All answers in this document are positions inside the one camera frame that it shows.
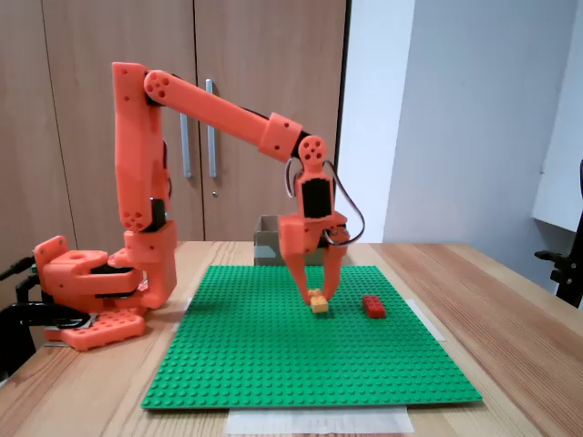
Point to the black mount bracket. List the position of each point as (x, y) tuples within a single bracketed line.
[(569, 277)]

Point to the red lego block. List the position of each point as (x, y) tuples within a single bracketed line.
[(374, 307)]

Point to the green lego baseplate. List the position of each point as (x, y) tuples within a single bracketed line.
[(296, 355)]

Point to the brown cardboard box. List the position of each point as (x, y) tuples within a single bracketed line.
[(266, 241)]

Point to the wooden cabinet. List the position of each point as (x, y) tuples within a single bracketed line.
[(68, 91)]

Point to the yellow lego block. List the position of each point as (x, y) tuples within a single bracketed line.
[(320, 306)]

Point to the black table clamp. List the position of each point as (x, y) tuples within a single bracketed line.
[(18, 337)]

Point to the masking tape strip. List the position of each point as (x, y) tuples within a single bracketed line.
[(188, 306), (319, 421), (432, 328)]

